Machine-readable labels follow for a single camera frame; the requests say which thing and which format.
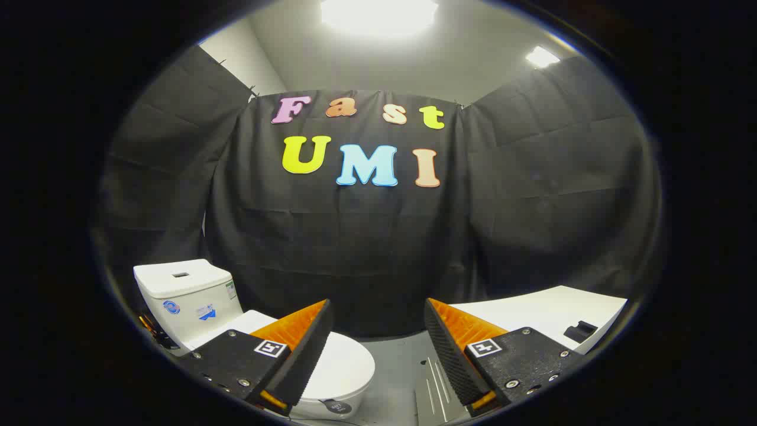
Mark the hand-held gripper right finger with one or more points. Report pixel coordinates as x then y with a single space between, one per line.
449 355

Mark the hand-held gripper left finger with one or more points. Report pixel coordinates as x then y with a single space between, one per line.
307 355

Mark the white toilet lid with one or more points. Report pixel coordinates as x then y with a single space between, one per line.
346 361

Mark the white ceramic toilet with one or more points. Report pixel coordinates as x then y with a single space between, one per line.
189 296

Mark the grey metal floor plate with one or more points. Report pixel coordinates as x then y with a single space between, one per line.
434 396

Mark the grey drawer cabinet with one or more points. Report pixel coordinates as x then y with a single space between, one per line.
532 310

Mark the black backdrop cloth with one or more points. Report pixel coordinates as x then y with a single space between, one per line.
355 248

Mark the small black object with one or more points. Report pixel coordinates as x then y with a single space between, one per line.
579 331

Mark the small ceiling light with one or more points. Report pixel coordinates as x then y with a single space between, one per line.
542 57

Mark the large ceiling light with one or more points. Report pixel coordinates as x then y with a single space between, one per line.
378 15

